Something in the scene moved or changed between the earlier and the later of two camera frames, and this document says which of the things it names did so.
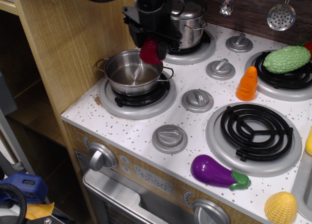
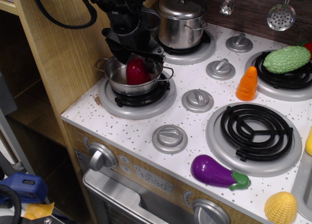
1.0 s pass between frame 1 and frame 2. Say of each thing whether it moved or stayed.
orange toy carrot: stayed
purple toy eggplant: stayed
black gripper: moved
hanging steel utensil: stayed
